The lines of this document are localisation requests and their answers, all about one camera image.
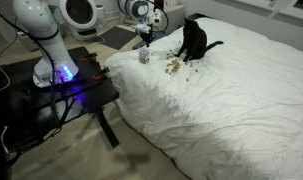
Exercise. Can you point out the black clamp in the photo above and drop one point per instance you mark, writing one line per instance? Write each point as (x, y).
(101, 74)

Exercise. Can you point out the black robot table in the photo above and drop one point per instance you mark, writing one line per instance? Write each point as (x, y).
(36, 111)

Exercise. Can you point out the dark floor mat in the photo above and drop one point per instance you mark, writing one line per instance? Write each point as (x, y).
(117, 37)

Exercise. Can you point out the white quilted duvet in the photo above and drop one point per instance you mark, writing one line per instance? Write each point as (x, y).
(235, 114)

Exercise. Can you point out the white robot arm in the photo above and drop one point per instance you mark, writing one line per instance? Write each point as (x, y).
(56, 65)

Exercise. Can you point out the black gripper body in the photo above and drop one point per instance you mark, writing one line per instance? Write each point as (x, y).
(147, 38)

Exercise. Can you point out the black cat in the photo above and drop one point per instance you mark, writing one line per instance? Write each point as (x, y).
(194, 41)

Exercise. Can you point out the orange handled clamp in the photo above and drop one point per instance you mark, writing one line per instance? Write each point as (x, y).
(87, 57)

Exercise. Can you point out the white round appliance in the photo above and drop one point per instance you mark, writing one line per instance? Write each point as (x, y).
(81, 18)

